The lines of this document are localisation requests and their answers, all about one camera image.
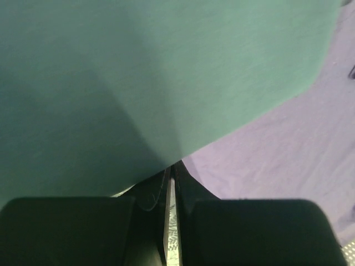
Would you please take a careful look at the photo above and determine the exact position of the floral patterned table mat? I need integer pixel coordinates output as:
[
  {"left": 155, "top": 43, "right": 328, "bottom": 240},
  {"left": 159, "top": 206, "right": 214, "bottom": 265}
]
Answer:
[{"left": 164, "top": 177, "right": 183, "bottom": 266}]

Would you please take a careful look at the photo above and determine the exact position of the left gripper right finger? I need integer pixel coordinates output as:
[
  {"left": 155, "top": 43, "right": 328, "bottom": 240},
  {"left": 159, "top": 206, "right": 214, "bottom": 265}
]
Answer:
[{"left": 173, "top": 162, "right": 346, "bottom": 265}]

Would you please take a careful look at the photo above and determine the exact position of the purple t shirt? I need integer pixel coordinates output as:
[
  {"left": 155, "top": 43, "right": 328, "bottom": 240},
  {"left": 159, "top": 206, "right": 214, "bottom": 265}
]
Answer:
[{"left": 184, "top": 1, "right": 354, "bottom": 245}]

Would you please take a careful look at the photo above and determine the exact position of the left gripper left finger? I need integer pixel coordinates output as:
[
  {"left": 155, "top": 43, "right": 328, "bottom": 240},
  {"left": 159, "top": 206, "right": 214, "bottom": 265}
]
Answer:
[{"left": 1, "top": 169, "right": 170, "bottom": 265}]

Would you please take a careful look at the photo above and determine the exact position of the folded teal t shirt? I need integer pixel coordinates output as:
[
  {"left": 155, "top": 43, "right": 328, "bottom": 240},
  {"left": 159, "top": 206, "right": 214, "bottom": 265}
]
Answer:
[{"left": 1, "top": 1, "right": 341, "bottom": 204}]

